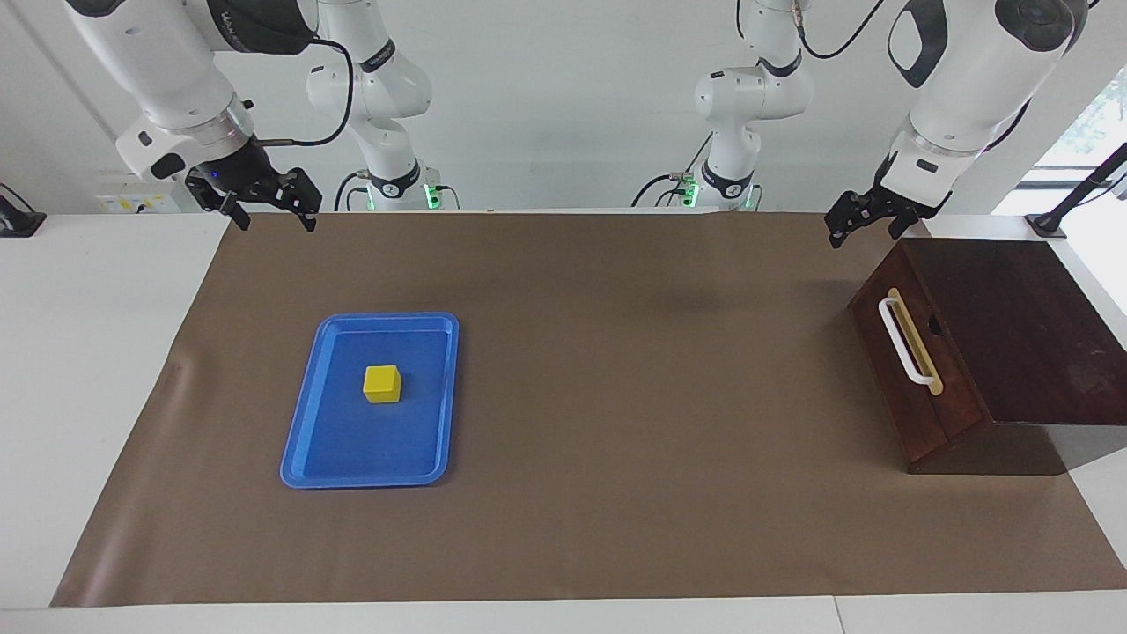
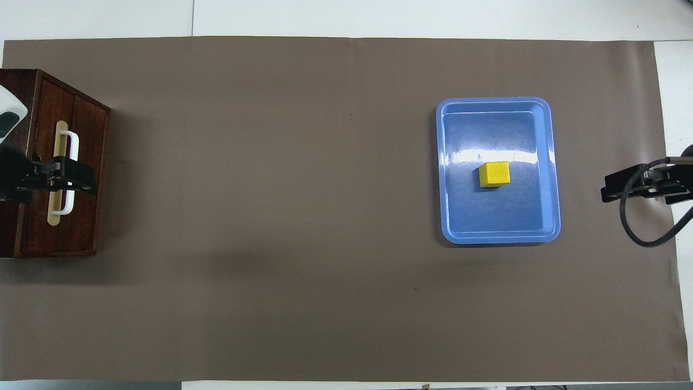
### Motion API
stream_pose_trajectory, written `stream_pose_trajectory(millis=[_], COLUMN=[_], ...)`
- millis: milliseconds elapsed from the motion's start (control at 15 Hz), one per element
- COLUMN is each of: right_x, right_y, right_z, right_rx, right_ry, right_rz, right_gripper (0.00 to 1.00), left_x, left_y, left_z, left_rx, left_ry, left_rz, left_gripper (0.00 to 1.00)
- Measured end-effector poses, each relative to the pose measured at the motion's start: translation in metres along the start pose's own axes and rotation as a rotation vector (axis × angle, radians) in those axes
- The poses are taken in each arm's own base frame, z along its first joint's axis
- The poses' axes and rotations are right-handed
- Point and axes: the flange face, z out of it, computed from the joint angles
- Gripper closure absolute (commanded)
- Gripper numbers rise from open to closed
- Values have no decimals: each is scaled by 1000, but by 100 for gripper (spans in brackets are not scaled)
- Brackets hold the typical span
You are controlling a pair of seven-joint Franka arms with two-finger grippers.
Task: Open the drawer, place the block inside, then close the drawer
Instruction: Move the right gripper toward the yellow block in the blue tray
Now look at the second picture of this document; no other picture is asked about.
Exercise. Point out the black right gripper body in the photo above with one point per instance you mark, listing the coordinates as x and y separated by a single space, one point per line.
674 172

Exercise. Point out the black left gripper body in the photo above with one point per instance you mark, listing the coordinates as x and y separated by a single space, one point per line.
13 176

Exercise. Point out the yellow cube block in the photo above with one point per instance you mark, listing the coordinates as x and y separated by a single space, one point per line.
495 174

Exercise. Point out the dark wooden cabinet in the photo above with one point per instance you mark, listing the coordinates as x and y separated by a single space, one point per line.
19 89

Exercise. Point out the blue plastic tray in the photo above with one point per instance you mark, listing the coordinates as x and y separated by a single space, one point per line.
498 216

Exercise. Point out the brown table mat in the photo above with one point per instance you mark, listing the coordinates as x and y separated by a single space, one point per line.
270 216

